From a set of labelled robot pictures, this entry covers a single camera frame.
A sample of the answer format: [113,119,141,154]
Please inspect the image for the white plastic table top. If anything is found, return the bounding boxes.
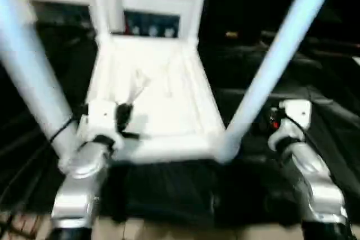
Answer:
[60,33,242,172]

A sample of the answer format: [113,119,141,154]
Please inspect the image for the white plastic table leg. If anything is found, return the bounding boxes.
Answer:
[220,0,344,162]
[89,0,112,43]
[0,0,78,167]
[188,0,210,41]

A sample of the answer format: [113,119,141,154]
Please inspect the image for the black plastic sheet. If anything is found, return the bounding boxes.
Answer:
[0,20,360,228]

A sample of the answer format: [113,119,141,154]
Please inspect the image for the long black pole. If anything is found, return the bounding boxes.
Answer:
[258,29,360,49]

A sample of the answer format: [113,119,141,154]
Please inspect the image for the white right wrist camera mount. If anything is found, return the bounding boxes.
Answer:
[267,99,313,152]

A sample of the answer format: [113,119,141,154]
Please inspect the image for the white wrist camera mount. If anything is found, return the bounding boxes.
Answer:
[75,101,126,152]
[267,99,313,152]

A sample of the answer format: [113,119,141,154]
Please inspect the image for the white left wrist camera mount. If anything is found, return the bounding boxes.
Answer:
[75,101,126,152]

